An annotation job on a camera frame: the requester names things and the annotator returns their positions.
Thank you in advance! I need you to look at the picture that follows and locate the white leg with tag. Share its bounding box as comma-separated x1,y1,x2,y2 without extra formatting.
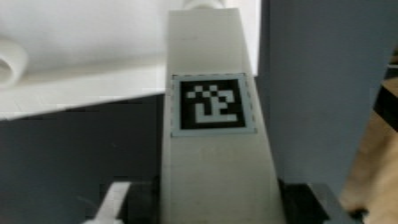
161,0,287,224

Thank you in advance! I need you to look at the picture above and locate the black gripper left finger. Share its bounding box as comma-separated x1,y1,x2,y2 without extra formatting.
88,181,159,224

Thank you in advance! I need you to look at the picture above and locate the white desk top tray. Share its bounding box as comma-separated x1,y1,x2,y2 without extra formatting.
0,0,264,121

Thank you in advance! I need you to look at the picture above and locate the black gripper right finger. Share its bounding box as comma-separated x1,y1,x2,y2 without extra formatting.
280,181,360,224

